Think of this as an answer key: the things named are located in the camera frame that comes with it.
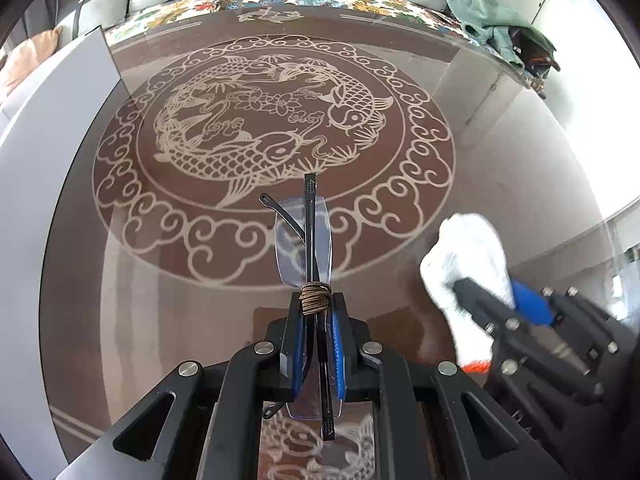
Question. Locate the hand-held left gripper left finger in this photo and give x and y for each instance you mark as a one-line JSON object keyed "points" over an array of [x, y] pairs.
{"points": [[300, 360]]}

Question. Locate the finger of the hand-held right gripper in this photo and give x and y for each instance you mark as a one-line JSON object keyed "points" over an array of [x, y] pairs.
{"points": [[532, 302], [480, 300]]}

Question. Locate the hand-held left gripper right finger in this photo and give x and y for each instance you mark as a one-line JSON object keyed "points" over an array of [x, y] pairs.
{"points": [[338, 360]]}

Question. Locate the clear rimless eyeglasses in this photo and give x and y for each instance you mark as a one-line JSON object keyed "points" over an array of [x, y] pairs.
{"points": [[302, 240]]}

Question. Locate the green cloth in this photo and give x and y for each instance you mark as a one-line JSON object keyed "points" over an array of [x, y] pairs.
{"points": [[490, 15]]}

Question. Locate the white board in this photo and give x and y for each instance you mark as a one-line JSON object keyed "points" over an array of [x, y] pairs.
{"points": [[40, 185]]}

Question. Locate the floral blanket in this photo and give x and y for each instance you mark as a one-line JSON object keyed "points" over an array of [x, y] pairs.
{"points": [[320, 2]]}

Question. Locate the orange cushion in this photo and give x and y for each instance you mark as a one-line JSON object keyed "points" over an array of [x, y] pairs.
{"points": [[30, 60]]}

